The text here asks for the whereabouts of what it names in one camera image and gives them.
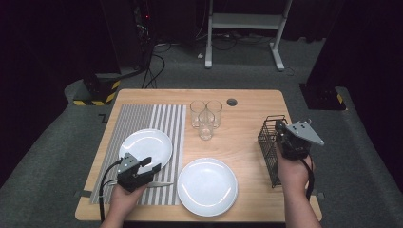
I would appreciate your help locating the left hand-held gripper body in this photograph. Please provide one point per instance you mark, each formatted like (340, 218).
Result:
(130, 175)

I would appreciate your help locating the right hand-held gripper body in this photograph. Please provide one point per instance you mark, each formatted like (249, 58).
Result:
(297, 139)

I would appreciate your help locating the white plate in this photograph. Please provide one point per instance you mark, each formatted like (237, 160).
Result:
(145, 147)
(207, 186)

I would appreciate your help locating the person's left hand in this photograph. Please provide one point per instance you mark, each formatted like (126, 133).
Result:
(126, 199)

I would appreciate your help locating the person's right hand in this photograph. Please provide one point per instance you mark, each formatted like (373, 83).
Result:
(293, 174)

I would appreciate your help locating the grey striped placemat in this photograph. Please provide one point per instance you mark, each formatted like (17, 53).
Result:
(142, 117)

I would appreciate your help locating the black floor base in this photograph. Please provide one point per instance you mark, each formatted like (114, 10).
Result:
(320, 98)

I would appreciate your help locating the grey tape piece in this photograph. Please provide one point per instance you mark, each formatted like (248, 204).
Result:
(83, 193)
(318, 195)

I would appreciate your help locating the grey table grommet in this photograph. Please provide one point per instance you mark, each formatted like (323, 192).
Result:
(232, 102)

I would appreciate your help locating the clear drinking glass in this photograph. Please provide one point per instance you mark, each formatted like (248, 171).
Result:
(206, 129)
(196, 114)
(217, 110)

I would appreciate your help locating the black yellow striped base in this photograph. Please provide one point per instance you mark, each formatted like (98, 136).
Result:
(104, 91)

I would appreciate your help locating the white power plug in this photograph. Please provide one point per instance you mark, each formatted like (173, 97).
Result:
(200, 56)

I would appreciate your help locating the dark curtain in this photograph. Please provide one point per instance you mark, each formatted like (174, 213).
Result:
(38, 79)
(374, 63)

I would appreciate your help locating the white metal stand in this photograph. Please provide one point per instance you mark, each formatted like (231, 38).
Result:
(244, 21)

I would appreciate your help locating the black equipment tower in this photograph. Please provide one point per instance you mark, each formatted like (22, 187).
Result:
(133, 38)

